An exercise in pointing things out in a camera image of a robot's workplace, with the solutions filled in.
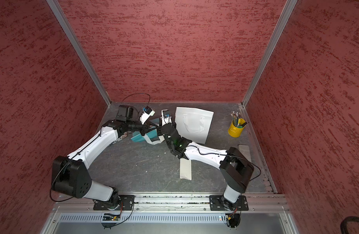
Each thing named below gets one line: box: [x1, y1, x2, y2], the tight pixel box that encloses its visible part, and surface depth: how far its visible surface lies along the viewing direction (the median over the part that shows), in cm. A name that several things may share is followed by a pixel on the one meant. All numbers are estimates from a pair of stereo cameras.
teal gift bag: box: [130, 129, 166, 145], surface depth 87 cm
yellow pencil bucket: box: [227, 110, 248, 138], surface depth 97 cm
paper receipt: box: [179, 157, 192, 181], surface depth 87 cm
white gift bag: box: [173, 106, 215, 144], surface depth 90 cm
